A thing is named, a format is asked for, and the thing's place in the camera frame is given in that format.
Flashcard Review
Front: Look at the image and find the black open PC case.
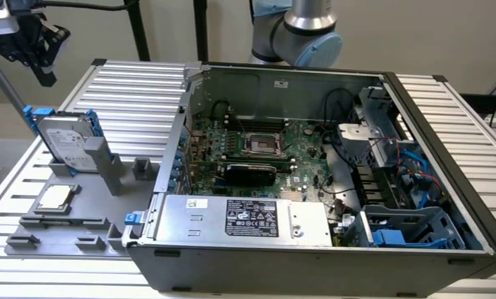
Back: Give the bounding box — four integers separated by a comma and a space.
122, 61, 496, 297

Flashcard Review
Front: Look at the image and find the black stand pole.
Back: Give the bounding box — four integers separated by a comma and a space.
124, 0, 151, 62
192, 0, 211, 62

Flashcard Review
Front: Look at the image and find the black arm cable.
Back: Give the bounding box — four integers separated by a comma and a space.
39, 0, 138, 12

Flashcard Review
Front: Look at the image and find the black graphics card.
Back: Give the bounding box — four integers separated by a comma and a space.
224, 163, 279, 188

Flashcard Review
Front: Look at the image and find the aluminium frame post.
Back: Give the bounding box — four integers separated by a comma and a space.
0, 42, 38, 135

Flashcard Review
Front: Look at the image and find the grey parts rack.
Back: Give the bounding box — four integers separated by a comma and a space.
4, 136, 163, 257

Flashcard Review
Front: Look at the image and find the CPU socket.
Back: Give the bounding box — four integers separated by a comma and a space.
239, 131, 282, 156

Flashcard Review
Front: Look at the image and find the red disk wire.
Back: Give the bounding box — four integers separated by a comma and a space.
420, 173, 444, 201

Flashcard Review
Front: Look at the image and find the blue disk wire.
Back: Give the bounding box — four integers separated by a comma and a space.
400, 148, 432, 210

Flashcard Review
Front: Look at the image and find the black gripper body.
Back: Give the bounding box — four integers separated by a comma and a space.
0, 9, 72, 68

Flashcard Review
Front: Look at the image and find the black power cable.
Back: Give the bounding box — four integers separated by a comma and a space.
323, 88, 358, 126

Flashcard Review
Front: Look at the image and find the blue grey disk bay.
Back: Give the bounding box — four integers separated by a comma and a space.
356, 204, 468, 250

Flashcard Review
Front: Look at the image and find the silver CPU chip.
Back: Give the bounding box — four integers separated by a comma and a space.
32, 184, 82, 214

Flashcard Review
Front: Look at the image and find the green motherboard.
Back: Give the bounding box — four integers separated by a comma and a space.
184, 117, 340, 201

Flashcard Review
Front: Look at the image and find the black looped cable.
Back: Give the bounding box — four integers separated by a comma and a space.
211, 99, 232, 120

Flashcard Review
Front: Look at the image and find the silver power supply unit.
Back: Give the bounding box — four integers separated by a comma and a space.
154, 194, 335, 247

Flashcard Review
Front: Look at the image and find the metal slat table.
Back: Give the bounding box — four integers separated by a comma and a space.
0, 58, 496, 299

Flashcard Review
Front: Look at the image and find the hard disk in blue carrier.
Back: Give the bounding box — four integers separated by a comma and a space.
22, 105, 104, 174

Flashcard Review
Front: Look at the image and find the blue case latch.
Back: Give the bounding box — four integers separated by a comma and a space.
123, 211, 144, 227

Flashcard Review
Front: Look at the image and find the metal drive cage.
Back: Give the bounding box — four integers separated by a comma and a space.
336, 86, 416, 166

